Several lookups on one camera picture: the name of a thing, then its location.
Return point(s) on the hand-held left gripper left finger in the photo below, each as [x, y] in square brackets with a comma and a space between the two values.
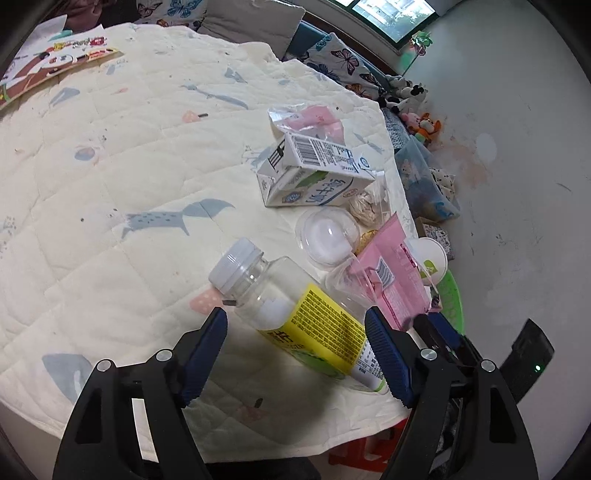
[205, 355]

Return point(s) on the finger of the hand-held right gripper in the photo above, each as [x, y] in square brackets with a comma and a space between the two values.
[422, 328]
[445, 327]

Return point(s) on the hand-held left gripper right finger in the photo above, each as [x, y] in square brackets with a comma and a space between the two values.
[388, 355]

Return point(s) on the green plastic basket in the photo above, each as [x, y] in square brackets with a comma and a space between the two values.
[450, 295]

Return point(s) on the clear bottle with yellow label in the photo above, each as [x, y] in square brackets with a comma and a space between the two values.
[277, 286]

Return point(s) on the pink snack packet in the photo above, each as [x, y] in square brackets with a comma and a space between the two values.
[392, 272]

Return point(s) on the white cup with green mark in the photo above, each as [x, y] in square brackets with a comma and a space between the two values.
[427, 256]

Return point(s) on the clear plastic wrapper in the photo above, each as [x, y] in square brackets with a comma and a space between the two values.
[346, 286]

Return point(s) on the small cardboard box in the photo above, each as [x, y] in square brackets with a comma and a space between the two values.
[436, 233]

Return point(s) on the red plastic stool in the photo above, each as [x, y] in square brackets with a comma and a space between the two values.
[364, 450]

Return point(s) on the small gold wrapper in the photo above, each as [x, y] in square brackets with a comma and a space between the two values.
[367, 236]

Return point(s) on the clear plastic lid cup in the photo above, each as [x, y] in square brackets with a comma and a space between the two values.
[328, 235]

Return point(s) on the clear plastic storage bin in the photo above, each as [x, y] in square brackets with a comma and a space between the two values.
[425, 180]

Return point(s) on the white milk carton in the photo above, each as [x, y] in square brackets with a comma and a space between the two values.
[318, 184]

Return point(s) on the cream quilted whale-print blanket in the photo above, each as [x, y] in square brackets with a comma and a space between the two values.
[115, 184]

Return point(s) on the orange tiger plush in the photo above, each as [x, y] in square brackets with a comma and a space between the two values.
[427, 127]

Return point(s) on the blue white patterned cloth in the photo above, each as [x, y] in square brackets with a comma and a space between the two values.
[395, 127]

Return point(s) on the pink plush toy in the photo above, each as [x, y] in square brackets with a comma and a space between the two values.
[408, 117]

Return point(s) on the pink clear plastic bag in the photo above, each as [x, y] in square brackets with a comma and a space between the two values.
[309, 117]

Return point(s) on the black and white cow plush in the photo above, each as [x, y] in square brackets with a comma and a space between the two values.
[401, 90]

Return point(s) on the butterfly print pillow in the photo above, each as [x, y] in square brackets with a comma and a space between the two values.
[175, 11]
[341, 60]

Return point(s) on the green pinwheel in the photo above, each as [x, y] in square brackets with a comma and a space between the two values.
[420, 44]

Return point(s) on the window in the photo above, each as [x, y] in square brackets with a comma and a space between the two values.
[392, 14]

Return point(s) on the grey pillow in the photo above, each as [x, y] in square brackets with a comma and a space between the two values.
[249, 23]

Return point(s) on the children's picture book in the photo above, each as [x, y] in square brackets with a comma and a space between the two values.
[46, 60]

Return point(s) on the pink clothing pile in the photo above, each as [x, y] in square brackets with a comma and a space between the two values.
[101, 11]

